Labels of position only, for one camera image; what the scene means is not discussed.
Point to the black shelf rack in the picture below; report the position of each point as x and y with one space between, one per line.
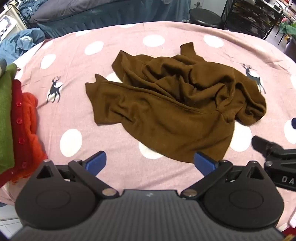
249 16

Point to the white appliance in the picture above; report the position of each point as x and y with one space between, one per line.
5 25

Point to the green folded garment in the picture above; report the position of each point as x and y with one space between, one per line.
5 115

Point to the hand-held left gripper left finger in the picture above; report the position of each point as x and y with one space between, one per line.
96 160

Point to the blue crumpled cloth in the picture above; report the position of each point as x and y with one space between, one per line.
18 44
32 5

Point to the dark grey bed quilt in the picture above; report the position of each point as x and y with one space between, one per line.
81 9

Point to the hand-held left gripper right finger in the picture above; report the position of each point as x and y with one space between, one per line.
204 162

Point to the brown shirt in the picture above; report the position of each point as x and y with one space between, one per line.
161 115

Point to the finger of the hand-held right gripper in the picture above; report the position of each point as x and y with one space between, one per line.
262 144

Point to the red buttoned cardigan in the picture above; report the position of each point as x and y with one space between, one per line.
18 129

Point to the green plant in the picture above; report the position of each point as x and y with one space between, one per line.
290 29

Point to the black round stool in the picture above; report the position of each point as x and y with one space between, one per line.
203 16

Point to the orange garment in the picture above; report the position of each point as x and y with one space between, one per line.
31 115

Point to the pink dotted deer blanket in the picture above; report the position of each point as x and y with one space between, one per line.
69 69

